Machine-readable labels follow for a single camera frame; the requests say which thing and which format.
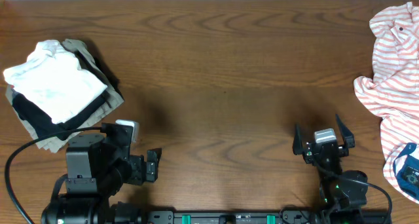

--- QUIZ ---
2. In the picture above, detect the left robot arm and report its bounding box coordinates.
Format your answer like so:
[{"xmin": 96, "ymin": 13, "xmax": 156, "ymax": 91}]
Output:
[{"xmin": 41, "ymin": 123, "xmax": 162, "ymax": 224}]

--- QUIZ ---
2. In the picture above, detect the right black cable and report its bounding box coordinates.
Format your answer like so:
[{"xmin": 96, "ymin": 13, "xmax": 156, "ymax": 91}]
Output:
[{"xmin": 310, "ymin": 155, "xmax": 393, "ymax": 224}]

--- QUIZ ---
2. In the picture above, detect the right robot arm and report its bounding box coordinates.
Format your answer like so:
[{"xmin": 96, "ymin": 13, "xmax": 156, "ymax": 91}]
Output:
[{"xmin": 292, "ymin": 117, "xmax": 367, "ymax": 215}]

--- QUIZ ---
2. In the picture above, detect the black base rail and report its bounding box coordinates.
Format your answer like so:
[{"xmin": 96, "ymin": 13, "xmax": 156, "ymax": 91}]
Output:
[{"xmin": 111, "ymin": 202, "xmax": 393, "ymax": 224}]

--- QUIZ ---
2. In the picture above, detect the pink white striped shirt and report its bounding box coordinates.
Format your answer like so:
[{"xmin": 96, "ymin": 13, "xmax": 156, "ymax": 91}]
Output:
[{"xmin": 354, "ymin": 2, "xmax": 418, "ymax": 202}]

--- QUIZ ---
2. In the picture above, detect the folded black garment red waistband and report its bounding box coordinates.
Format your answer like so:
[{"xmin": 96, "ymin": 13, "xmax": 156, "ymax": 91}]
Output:
[{"xmin": 9, "ymin": 51, "xmax": 111, "ymax": 137}]

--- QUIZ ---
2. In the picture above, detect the white t-shirt green logo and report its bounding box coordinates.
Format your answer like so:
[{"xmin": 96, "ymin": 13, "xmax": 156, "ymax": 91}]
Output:
[{"xmin": 3, "ymin": 40, "xmax": 107, "ymax": 124}]

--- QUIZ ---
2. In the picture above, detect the dark blue garment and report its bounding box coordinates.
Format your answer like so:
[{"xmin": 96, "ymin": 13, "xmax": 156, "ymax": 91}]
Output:
[{"xmin": 393, "ymin": 143, "xmax": 418, "ymax": 201}]

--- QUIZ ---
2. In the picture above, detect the folded khaki garment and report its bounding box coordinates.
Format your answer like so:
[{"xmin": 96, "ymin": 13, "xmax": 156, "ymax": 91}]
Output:
[{"xmin": 3, "ymin": 39, "xmax": 124, "ymax": 153}]

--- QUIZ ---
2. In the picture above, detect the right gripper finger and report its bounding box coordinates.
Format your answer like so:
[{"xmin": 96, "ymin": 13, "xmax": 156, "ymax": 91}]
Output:
[
  {"xmin": 335, "ymin": 114, "xmax": 355, "ymax": 149},
  {"xmin": 292, "ymin": 124, "xmax": 304, "ymax": 155}
]

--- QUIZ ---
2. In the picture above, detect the left black cable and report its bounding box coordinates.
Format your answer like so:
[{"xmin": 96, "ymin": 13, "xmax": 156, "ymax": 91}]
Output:
[{"xmin": 4, "ymin": 126, "xmax": 107, "ymax": 224}]

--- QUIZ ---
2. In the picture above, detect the black cable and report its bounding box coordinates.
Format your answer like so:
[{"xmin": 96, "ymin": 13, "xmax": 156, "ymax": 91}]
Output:
[
  {"xmin": 310, "ymin": 155, "xmax": 393, "ymax": 224},
  {"xmin": 4, "ymin": 126, "xmax": 107, "ymax": 224}
]

